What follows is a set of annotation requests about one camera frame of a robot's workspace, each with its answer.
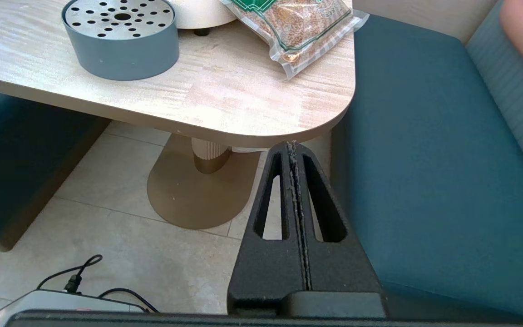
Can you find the green snack bag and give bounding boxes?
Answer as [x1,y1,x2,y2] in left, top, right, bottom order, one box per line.
[220,0,370,80]

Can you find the black cable with plug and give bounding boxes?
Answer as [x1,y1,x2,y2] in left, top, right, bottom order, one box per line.
[37,254,104,294]

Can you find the large dark tea dispenser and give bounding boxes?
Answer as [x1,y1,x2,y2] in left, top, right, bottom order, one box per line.
[166,0,237,36]

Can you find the thin black floor cable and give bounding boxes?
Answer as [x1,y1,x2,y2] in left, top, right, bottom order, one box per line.
[98,287,160,314]

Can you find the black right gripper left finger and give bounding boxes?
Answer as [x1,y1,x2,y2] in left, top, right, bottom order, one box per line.
[227,141,310,316]

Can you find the round perforated drip tray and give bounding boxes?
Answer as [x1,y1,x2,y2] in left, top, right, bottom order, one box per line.
[61,0,180,81]

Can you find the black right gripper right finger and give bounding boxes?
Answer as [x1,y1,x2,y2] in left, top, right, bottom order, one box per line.
[294,142,385,293]

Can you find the ribbed table pedestal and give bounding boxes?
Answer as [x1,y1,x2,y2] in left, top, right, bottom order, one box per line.
[147,133,262,230]

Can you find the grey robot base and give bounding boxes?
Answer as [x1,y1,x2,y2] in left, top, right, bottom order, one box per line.
[0,289,148,327]

